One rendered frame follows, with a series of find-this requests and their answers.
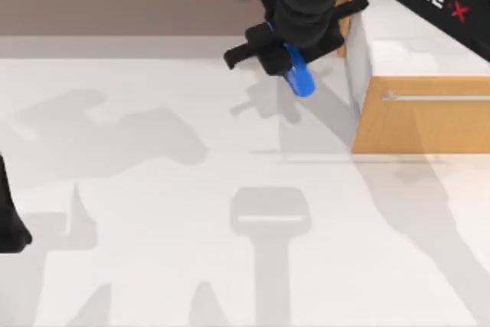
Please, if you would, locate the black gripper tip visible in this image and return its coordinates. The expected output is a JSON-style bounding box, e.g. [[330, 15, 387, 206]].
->
[[0, 154, 34, 255]]

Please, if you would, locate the blue stapler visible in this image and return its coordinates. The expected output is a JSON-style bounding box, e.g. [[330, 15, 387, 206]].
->
[[266, 20, 317, 99]]

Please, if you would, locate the pale wooden drawer front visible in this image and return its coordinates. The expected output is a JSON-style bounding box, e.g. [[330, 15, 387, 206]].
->
[[351, 75, 490, 156]]

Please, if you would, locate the wooden cupboard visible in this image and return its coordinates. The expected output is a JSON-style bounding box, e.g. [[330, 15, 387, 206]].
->
[[0, 0, 361, 59]]

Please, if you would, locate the long metal drawer handle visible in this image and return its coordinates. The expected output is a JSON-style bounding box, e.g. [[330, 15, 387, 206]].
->
[[381, 90, 490, 103]]

